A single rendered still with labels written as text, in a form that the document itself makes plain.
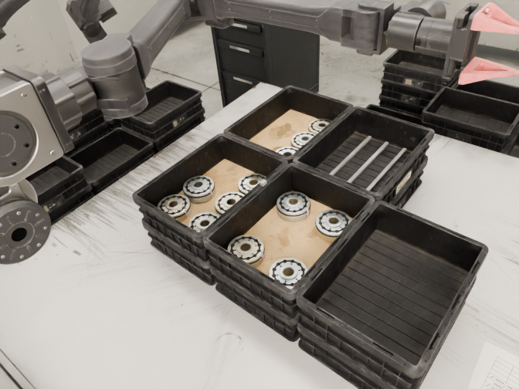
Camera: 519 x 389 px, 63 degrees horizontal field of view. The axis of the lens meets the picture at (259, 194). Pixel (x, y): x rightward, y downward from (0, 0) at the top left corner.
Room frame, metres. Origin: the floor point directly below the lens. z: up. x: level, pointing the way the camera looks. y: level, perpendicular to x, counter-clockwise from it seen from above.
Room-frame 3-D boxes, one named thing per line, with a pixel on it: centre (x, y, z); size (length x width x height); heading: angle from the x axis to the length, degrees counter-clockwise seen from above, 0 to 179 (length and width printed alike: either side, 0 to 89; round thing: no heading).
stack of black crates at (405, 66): (2.32, -1.05, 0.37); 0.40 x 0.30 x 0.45; 49
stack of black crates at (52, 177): (1.55, 1.03, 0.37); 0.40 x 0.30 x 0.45; 138
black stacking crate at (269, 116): (1.30, -0.13, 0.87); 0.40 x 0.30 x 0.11; 137
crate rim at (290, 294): (0.81, -0.08, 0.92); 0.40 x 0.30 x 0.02; 137
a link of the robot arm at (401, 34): (0.70, -0.28, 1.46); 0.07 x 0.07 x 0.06; 47
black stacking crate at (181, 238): (1.01, 0.14, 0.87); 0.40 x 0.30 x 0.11; 137
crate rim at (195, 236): (1.01, 0.14, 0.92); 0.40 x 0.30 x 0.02; 137
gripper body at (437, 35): (0.65, -0.32, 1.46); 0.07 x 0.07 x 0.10; 47
